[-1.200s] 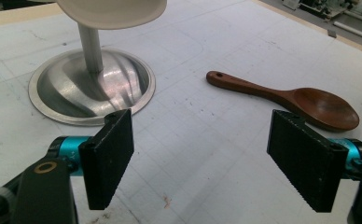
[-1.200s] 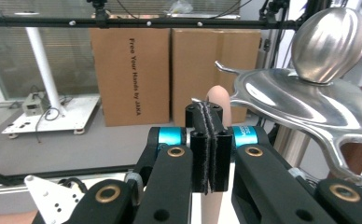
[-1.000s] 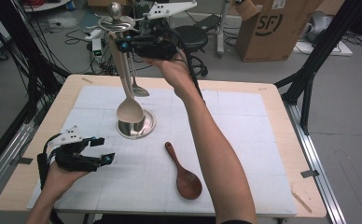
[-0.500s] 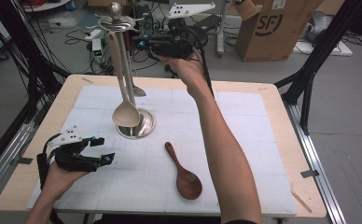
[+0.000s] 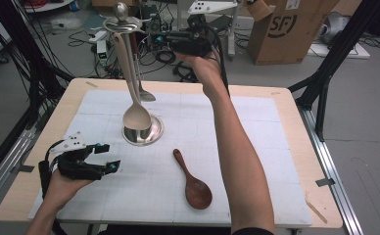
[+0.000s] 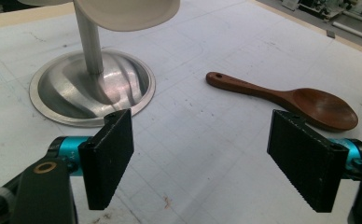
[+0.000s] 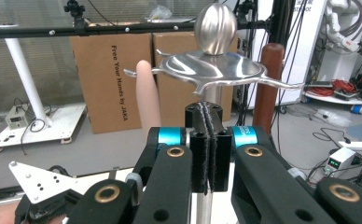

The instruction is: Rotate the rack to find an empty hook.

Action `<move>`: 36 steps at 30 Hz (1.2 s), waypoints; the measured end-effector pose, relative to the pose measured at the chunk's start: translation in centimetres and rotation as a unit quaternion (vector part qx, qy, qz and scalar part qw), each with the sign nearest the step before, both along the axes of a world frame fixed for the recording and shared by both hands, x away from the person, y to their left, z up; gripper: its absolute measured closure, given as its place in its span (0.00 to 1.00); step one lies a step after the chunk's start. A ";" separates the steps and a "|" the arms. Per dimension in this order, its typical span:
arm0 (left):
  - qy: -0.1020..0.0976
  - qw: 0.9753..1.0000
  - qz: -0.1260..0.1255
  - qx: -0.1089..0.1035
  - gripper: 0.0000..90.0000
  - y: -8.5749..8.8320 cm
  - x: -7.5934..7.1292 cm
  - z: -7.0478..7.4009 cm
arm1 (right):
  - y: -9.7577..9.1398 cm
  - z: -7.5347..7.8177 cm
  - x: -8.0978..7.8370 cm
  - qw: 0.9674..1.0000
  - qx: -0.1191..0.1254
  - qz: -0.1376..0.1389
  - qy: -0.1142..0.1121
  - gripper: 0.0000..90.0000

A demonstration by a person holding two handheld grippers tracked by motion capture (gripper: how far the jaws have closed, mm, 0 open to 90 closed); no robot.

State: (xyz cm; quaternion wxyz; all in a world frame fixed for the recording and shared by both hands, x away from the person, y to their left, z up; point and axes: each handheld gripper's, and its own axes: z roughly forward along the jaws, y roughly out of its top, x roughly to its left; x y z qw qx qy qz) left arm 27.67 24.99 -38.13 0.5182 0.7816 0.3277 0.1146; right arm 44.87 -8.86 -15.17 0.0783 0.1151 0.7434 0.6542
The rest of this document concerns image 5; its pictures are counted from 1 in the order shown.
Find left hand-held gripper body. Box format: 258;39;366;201
49;130;105;181

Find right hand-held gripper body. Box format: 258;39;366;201
167;0;239;58

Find metal utensil stand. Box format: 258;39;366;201
103;1;165;147

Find metal spatula with brown handle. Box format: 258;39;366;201
128;31;157;103

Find dark brown wooden spoon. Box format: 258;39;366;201
172;148;214;211

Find person's left hand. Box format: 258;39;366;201
43;169;95;213

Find person's right hand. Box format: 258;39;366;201
174;52;227;101

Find white stand leg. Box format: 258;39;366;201
174;0;183;31
226;4;243;62

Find black computer tower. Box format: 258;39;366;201
141;4;163;33

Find black tape strip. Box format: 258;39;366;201
314;177;337;188
10;164;35;174

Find white device with green display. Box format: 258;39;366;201
96;39;110;62

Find white power strip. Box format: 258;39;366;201
88;30;109;43

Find white grid mat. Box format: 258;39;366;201
27;88;313;228

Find brown cardboard box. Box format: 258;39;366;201
246;0;341;67

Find grey kettle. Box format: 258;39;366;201
317;12;351;45

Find person's black sleeve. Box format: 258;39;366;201
231;227;275;235

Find white flat board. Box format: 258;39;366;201
307;41;371;60

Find thin wooden stick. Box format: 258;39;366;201
305;198;329;225

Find right hand-held gripper cable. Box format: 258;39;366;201
202;23;231;97

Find hand-held gripper cable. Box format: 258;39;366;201
37;139;68;235
202;23;231;97

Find left hand-held gripper cable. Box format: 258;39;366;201
37;139;68;235

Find aluminium rail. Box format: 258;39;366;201
297;106;365;235
0;128;37;213

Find black metal frame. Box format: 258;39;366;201
287;0;380;143
0;0;75;188

